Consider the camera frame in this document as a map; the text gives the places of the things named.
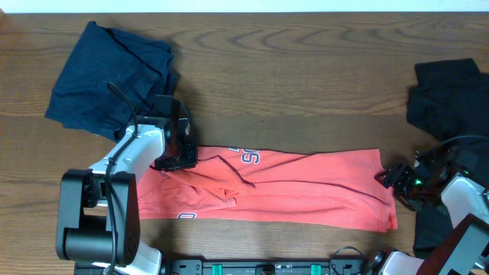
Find orange red t-shirt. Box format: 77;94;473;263
138;147;397;232

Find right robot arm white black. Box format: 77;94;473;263
362;146;488;274

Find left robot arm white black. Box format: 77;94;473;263
55;117;196;274

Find black clothes pile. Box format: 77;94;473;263
406;58;488;258

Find folded navy blue shirt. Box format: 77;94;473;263
44;21;178;141

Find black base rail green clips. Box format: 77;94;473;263
74;257;371;275

